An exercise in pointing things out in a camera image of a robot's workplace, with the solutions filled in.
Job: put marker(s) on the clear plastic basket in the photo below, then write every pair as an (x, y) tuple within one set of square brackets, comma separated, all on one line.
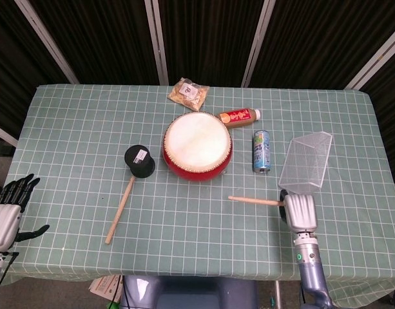
[(308, 162)]

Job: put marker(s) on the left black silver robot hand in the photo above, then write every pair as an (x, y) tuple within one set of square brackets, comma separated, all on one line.
[(2, 223)]

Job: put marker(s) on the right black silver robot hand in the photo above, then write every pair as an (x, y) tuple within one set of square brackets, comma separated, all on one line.
[(300, 212)]

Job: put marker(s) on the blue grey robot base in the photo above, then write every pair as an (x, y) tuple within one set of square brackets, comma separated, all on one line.
[(190, 293)]

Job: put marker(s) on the brown bottle red label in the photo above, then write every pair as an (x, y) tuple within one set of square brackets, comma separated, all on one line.
[(239, 117)]

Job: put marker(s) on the wooden drumstick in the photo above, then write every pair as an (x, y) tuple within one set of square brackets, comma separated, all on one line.
[(120, 210), (255, 201)]

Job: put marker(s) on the blue drink can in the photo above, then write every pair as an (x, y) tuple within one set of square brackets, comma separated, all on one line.
[(261, 151)]

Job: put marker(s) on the red drum white skin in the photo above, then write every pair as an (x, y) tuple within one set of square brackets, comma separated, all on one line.
[(197, 141)]

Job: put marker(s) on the white printed cardboard box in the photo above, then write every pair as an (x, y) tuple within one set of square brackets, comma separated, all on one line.
[(103, 288)]

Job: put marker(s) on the white partition post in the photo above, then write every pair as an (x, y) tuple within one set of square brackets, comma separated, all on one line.
[(47, 42), (258, 42), (2, 133), (157, 42), (374, 58)]

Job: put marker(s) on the clear snack bag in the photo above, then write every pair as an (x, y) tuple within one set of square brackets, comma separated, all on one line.
[(188, 93)]

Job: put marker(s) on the green checkered tablecloth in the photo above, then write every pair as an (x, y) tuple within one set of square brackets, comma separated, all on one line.
[(71, 135)]

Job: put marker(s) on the metal table leg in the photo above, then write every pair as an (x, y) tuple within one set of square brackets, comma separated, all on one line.
[(278, 294)]

